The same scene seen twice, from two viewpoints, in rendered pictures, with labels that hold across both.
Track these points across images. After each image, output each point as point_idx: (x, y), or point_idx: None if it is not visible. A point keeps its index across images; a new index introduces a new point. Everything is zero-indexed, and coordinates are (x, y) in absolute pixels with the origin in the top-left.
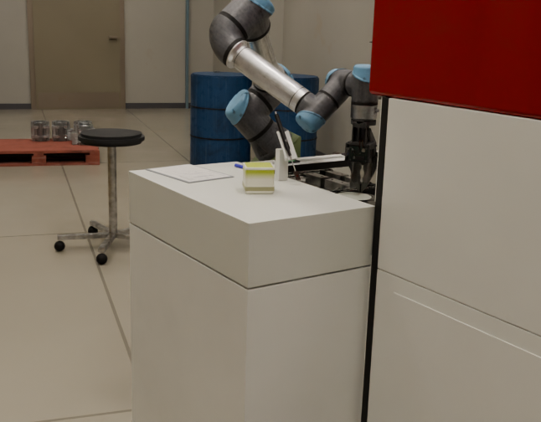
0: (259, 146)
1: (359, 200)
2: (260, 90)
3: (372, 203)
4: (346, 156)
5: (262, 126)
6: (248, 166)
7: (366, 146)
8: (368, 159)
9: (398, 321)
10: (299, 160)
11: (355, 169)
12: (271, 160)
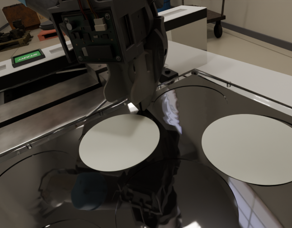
0: (61, 25)
1: (121, 173)
2: None
3: (150, 201)
4: (69, 51)
5: (53, 1)
6: None
7: (106, 7)
8: (124, 52)
9: None
10: (57, 49)
11: (118, 69)
12: (11, 59)
